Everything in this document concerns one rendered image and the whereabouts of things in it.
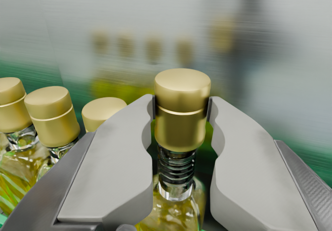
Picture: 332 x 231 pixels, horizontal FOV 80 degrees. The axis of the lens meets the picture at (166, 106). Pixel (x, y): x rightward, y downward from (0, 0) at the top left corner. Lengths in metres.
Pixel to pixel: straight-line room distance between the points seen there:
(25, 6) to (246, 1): 0.33
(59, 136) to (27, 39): 0.27
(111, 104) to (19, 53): 0.33
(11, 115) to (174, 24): 0.19
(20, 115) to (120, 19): 0.15
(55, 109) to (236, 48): 0.18
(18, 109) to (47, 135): 0.05
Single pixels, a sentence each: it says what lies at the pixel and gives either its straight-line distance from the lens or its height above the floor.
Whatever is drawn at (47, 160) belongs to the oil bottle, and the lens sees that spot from 0.24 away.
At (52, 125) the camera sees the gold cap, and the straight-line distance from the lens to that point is 0.19.
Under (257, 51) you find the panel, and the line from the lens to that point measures 0.23.
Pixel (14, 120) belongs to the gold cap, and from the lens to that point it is 0.24.
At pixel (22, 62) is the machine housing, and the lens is 0.47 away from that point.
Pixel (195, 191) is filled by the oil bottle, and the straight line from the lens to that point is 0.19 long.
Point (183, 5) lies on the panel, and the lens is 0.23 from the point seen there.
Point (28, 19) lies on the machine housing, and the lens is 0.42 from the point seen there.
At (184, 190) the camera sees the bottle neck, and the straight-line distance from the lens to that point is 0.17.
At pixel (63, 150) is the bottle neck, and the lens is 0.21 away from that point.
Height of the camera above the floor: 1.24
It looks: 32 degrees down
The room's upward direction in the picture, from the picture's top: straight up
